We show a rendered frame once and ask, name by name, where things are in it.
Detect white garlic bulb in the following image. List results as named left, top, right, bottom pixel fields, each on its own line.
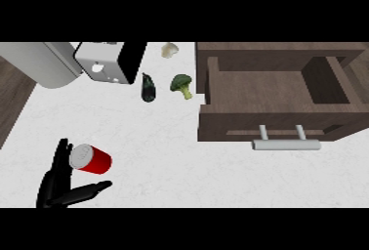
left=160, top=42, right=181, bottom=60

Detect dark purple eggplant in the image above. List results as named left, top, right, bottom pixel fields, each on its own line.
left=141, top=72, right=157, bottom=104

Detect green broccoli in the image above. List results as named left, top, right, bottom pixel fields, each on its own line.
left=169, top=73, right=196, bottom=101

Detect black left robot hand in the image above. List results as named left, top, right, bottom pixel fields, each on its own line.
left=35, top=138, right=114, bottom=209

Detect brown wooden cabinet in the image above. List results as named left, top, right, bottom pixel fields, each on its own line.
left=196, top=42, right=369, bottom=96

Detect brown wooden drawer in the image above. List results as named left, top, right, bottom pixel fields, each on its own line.
left=199, top=56, right=369, bottom=143

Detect red can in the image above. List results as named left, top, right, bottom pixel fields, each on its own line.
left=70, top=144, right=114, bottom=175

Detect silver drawer handle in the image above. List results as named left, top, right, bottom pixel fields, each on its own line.
left=253, top=124, right=323, bottom=151

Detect white and black appliance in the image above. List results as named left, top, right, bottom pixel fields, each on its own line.
left=73, top=42, right=150, bottom=85

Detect pale grey rounded appliance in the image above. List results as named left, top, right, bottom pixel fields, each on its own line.
left=0, top=42, right=85, bottom=90

